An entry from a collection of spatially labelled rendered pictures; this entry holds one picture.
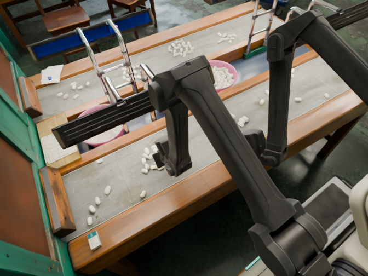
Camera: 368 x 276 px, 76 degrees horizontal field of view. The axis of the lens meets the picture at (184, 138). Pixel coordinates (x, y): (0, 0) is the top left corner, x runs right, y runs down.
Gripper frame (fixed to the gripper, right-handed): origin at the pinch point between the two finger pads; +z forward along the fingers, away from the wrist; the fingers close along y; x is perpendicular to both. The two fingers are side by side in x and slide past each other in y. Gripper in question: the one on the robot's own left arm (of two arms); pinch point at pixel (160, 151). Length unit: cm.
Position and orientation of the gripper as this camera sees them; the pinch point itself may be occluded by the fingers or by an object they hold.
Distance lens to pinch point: 105.6
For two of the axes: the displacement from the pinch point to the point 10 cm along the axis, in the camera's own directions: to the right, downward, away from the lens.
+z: -3.5, -1.4, 9.3
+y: -8.7, 4.2, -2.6
